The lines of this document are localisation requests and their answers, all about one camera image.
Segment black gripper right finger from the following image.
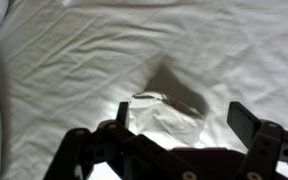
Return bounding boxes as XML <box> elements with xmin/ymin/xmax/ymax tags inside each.
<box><xmin>226</xmin><ymin>101</ymin><xmax>288</xmax><ymax>180</ymax></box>

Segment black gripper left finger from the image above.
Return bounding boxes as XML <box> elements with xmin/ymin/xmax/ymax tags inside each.
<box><xmin>43</xmin><ymin>101</ymin><xmax>199</xmax><ymax>180</ymax></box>

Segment mattress with white sheet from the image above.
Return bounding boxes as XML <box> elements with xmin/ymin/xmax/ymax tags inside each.
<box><xmin>0</xmin><ymin>0</ymin><xmax>288</xmax><ymax>180</ymax></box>

